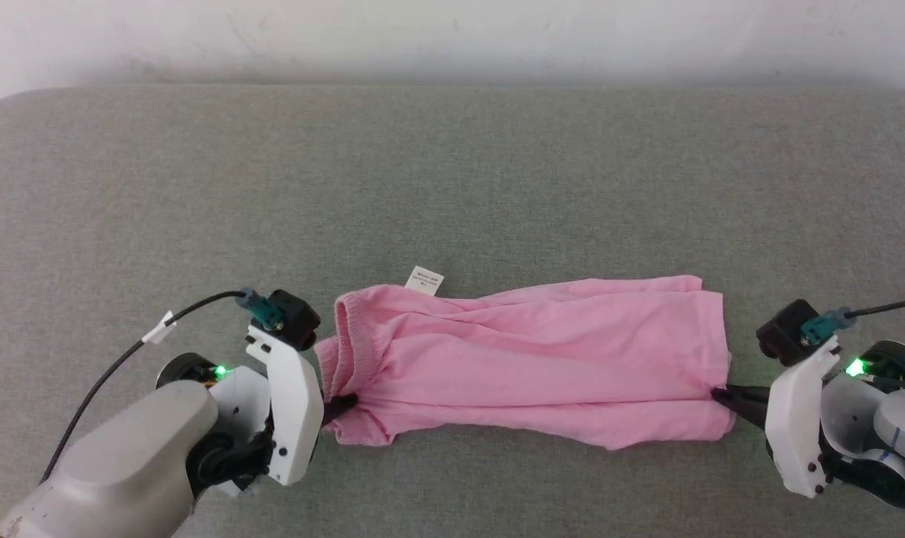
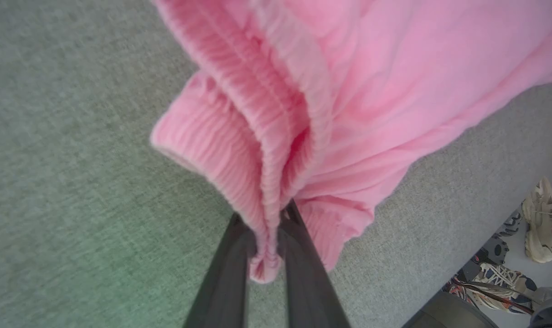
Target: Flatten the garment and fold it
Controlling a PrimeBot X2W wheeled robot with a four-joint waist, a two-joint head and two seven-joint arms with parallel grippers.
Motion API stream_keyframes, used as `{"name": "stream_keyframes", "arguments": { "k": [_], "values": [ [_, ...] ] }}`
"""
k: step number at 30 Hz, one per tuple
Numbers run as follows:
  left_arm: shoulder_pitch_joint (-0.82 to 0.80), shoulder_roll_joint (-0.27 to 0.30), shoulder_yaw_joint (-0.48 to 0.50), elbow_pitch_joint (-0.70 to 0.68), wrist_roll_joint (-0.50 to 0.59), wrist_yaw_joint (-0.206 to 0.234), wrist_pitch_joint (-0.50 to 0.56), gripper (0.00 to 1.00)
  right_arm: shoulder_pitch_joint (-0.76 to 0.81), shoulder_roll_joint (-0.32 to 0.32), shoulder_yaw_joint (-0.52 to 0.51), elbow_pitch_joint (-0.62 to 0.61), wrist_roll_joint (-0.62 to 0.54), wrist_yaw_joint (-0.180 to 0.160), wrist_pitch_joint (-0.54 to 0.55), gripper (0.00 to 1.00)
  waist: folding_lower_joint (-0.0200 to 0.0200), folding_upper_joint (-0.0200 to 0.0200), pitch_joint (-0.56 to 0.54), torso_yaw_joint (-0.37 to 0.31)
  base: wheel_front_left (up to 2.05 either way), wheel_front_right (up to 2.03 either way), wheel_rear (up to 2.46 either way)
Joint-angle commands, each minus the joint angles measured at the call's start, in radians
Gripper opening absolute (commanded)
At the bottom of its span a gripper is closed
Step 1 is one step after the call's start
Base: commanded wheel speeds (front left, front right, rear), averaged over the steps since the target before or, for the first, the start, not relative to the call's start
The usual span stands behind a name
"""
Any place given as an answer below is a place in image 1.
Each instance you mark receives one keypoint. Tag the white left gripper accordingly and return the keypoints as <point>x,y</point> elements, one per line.
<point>295,411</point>

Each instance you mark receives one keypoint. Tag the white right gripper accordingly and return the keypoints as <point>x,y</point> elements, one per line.
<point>792,426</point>

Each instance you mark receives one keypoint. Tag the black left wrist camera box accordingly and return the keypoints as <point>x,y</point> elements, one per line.
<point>295,317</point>

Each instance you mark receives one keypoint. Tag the pink garment with white label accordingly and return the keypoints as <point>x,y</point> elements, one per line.
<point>527,366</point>

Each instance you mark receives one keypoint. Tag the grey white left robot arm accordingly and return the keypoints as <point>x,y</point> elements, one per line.
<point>138,456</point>

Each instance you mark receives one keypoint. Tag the grey fabric sofa cushion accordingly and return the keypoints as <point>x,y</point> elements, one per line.
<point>452,187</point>

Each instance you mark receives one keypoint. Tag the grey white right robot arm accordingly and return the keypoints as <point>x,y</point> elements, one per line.
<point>870,426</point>

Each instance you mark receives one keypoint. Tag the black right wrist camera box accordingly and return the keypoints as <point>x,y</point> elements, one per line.
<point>781,336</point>

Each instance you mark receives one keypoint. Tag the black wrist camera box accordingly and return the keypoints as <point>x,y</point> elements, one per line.
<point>781,336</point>
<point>295,317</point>

